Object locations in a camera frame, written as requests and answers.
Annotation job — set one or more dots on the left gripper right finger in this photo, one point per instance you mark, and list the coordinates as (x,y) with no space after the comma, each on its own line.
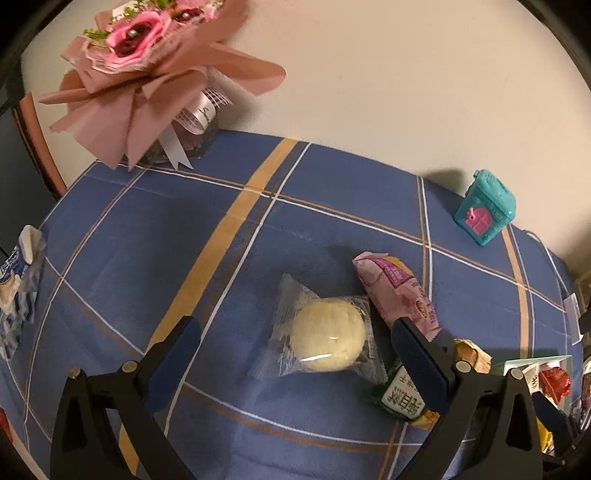
(508,446)

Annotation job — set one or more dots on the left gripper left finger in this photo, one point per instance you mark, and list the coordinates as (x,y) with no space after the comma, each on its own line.
(84,445)

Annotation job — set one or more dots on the red heart snack bag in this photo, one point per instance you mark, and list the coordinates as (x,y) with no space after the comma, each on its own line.
(555,383)

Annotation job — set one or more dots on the tan bread packet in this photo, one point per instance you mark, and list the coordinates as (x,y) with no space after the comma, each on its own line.
(470,352)

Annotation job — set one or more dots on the small green white packet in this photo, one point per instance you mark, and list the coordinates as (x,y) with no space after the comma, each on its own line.
(400,397)

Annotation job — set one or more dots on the pink purple snack packet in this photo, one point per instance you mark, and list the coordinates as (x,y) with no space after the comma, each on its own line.
(396,292)

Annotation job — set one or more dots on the white round bun packet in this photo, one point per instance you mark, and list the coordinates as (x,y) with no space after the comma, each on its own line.
(312,334)

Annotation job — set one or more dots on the green rimmed white tray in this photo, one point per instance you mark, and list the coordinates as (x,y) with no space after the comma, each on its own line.
(531,368)

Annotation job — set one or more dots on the blue white crumpled wrapper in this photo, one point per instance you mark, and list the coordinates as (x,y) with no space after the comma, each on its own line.
(20,277)

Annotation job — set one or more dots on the blue plaid tablecloth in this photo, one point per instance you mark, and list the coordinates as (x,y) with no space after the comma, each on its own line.
(121,244)

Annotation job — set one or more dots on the teal toy house box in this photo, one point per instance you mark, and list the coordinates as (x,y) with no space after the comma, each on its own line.
(487,208)

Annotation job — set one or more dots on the pink flower bouquet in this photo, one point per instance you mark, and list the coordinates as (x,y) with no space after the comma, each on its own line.
(144,62)

